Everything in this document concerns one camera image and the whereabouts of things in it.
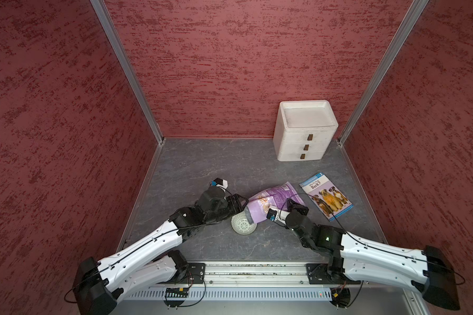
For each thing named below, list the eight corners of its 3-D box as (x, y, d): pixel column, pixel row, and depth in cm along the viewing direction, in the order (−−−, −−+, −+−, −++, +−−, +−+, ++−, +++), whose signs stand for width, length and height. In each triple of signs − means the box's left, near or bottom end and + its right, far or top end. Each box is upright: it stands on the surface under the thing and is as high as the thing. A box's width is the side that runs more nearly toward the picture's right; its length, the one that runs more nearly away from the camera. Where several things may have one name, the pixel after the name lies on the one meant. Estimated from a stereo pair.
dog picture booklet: (330, 222, 90) (331, 220, 88) (299, 185, 102) (300, 183, 101) (352, 208, 94) (354, 206, 93) (320, 174, 107) (321, 172, 105)
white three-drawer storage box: (276, 162, 112) (284, 127, 91) (272, 135, 127) (278, 99, 106) (323, 162, 112) (341, 127, 92) (313, 135, 127) (328, 100, 106)
